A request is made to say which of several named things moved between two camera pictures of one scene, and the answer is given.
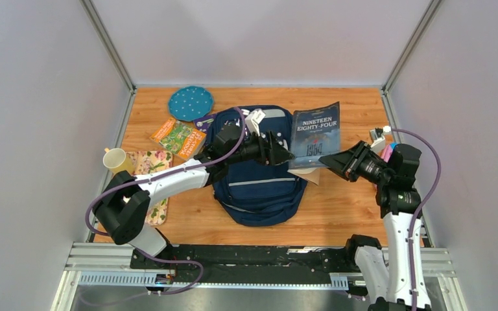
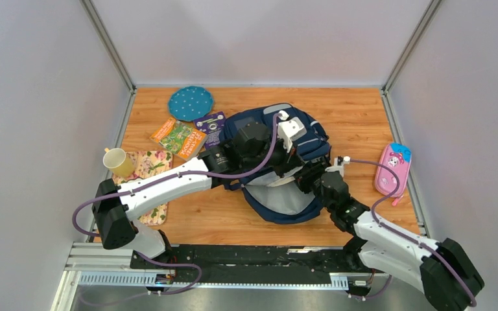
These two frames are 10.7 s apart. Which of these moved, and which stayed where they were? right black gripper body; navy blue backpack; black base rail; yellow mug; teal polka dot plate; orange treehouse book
Moved: right black gripper body; navy blue backpack
Stayed: yellow mug; teal polka dot plate; black base rail; orange treehouse book
